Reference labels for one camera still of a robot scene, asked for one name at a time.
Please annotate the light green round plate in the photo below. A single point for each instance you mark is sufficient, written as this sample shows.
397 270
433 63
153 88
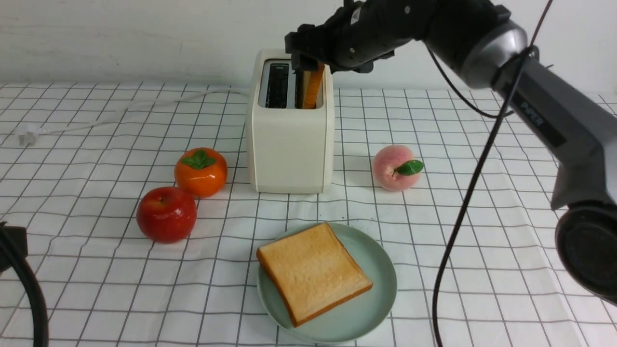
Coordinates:
352 320

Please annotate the cream white toaster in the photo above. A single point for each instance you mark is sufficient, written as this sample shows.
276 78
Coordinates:
290 149

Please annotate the white grid tablecloth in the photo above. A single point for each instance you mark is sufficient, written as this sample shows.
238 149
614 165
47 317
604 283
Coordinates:
107 286

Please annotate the pink peach with leaf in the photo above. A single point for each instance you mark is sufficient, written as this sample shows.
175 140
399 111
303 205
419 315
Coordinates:
395 168

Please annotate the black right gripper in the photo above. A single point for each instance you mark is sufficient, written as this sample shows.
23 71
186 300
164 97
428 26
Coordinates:
358 34

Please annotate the red apple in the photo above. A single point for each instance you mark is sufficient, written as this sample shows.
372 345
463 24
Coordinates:
166 214

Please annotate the orange persimmon with leaf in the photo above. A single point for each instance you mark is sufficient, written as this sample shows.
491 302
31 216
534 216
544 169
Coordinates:
201 171

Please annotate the toasted bread slice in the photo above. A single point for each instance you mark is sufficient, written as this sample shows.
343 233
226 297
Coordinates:
311 84
313 272

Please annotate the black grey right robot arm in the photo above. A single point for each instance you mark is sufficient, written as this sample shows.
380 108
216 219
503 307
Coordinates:
486 49

